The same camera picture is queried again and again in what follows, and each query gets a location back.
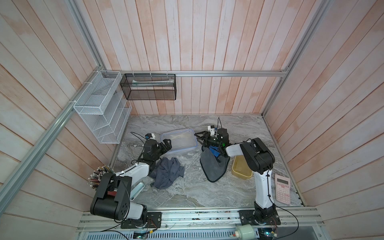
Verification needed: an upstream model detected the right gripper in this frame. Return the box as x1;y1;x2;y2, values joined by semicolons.
194;131;222;149

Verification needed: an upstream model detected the clear lunch box blue rim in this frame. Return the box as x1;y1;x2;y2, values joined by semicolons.
160;129;198;156

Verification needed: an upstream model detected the dark grey cloth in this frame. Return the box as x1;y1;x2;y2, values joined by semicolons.
149;158;185;190

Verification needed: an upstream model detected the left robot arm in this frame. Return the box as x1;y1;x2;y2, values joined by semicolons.
90;138;172;224

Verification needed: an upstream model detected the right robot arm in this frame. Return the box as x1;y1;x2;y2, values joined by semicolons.
195;126;277;223

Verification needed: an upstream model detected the yellow lunch box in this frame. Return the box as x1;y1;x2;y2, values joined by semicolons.
231;156;253;180

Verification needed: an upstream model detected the pale green case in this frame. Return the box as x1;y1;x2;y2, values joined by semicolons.
130;182;145;201

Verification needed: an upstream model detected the black mesh basket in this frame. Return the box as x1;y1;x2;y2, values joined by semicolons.
120;73;177;101

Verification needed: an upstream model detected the red cup of pencils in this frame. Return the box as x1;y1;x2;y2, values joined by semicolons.
88;165;115;191

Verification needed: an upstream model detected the pink calculator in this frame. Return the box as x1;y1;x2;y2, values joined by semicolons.
275;175;291;205

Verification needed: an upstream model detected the white cylinder device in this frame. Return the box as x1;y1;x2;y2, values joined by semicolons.
234;225;256;240

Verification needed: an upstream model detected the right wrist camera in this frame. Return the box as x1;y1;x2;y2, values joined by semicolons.
208;125;217;137

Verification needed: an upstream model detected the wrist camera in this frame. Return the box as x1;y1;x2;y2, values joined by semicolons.
208;125;217;137
145;133;156;140

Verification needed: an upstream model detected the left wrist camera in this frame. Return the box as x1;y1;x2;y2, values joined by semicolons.
145;133;156;140

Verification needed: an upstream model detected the white wire mesh shelf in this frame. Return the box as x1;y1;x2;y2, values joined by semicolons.
74;71;132;144

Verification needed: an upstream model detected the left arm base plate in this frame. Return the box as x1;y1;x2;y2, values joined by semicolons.
121;212;162;229

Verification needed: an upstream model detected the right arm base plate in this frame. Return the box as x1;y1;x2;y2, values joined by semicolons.
239;210;281;226

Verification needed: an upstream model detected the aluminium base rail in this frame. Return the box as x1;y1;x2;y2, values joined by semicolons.
75;207;331;240

